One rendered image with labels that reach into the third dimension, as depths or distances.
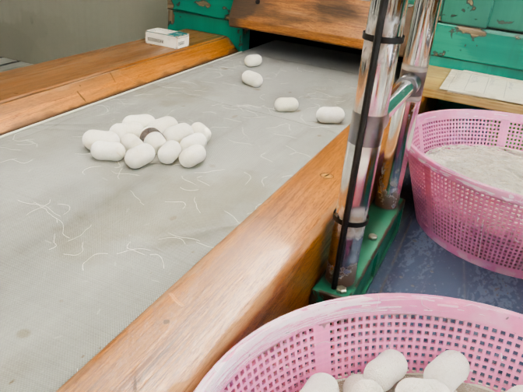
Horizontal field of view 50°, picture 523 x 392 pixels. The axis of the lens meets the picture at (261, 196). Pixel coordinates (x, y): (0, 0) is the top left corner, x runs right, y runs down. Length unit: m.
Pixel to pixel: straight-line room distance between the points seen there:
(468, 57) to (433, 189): 0.40
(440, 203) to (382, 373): 0.27
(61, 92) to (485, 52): 0.61
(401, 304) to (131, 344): 0.16
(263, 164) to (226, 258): 0.22
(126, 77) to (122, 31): 1.41
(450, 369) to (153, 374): 0.16
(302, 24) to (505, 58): 0.31
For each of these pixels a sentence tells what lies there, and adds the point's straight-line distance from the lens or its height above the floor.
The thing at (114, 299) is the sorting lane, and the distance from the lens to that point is 0.37.
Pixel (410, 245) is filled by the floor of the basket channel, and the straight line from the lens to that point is 0.59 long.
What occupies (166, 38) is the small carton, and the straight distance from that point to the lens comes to 0.91.
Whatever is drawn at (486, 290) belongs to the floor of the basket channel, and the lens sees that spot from 0.55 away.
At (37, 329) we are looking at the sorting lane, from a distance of 0.35.
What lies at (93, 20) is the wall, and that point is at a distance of 2.27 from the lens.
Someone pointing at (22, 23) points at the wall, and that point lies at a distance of 2.52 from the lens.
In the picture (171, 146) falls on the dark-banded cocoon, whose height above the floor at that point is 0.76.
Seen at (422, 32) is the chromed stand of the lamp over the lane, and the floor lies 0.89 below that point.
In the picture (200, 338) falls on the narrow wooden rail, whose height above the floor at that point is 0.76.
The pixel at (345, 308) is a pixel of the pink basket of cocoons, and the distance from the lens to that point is 0.33.
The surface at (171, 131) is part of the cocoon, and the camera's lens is 0.57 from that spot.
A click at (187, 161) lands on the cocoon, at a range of 0.53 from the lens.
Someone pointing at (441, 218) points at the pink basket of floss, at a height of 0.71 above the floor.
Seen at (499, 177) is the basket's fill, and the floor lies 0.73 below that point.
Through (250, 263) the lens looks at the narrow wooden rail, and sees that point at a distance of 0.35.
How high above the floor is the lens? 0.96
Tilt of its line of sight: 27 degrees down
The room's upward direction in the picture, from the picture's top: 5 degrees clockwise
